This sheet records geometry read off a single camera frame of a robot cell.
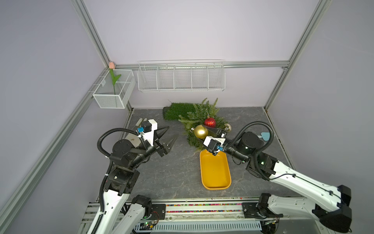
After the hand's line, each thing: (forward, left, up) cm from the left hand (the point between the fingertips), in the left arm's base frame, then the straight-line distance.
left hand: (173, 131), depth 58 cm
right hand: (0, -12, +1) cm, 12 cm away
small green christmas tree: (+11, -14, -3) cm, 18 cm away
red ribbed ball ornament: (+10, -17, -7) cm, 21 cm away
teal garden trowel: (+18, -60, -36) cm, 72 cm away
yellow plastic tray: (-5, -21, -37) cm, 43 cm away
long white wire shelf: (+51, -4, -8) cm, 52 cm away
